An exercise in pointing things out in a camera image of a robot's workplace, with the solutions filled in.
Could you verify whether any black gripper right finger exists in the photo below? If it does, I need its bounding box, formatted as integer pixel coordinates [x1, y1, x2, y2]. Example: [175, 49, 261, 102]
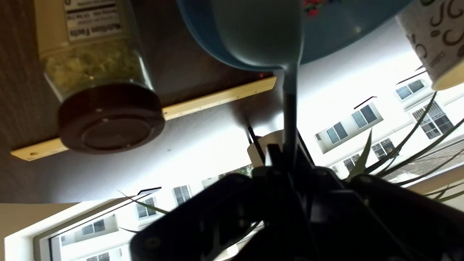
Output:
[293, 144, 464, 261]

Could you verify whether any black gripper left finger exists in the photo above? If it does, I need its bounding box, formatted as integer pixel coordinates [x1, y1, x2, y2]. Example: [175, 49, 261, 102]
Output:
[129, 144, 302, 261]

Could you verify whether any blue plastic spoon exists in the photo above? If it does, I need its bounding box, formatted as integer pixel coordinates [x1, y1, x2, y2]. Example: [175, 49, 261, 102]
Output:
[207, 0, 307, 171]

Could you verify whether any blue bowl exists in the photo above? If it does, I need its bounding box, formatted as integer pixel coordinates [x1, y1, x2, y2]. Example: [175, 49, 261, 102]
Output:
[174, 0, 418, 75]

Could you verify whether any green plant in white pot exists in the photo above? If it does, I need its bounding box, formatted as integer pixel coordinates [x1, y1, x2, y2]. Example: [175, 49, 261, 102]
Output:
[345, 90, 464, 202]

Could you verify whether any light wooden ruler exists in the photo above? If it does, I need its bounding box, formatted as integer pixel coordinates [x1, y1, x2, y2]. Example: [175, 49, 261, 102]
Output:
[10, 75, 278, 162]

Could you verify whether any spice jar with brown lid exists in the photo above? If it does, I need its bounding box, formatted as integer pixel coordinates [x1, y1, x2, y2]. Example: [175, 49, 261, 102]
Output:
[33, 0, 167, 155]

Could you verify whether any window frame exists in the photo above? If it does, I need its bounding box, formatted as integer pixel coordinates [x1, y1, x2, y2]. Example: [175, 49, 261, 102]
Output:
[3, 186, 164, 261]

